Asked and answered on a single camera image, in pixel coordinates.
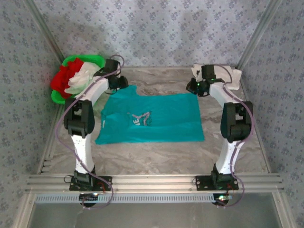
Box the crumpled white t-shirt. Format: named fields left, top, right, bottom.
left=64, top=61, right=102, bottom=95

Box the green plastic basket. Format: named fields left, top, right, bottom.
left=51, top=55, right=105, bottom=105

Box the red t-shirt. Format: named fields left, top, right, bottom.
left=50, top=58, right=84, bottom=100

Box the folded white t-shirt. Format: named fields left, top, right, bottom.
left=191, top=63, right=242, bottom=91

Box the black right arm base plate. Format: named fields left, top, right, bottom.
left=195, top=175, right=239, bottom=191

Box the aluminium frame post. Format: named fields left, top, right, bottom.
left=237, top=0, right=282, bottom=70
left=25, top=0, right=65, bottom=66

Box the grey slotted cable duct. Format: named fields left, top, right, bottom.
left=35, top=192, right=232, bottom=204

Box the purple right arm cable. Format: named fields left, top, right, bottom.
left=213, top=65, right=256, bottom=209

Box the teal printed t-shirt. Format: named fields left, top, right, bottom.
left=95, top=85, right=205, bottom=145

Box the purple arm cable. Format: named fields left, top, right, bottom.
left=54, top=54, right=125, bottom=210
left=213, top=65, right=256, bottom=209

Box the small black controller board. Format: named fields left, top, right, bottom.
left=78, top=192, right=99, bottom=207
left=213, top=193, right=232, bottom=207

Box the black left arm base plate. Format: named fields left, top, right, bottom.
left=69, top=176, right=113, bottom=192

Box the aluminium mounting rail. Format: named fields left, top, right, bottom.
left=25, top=173, right=285, bottom=193

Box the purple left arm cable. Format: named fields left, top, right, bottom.
left=54, top=54, right=125, bottom=210

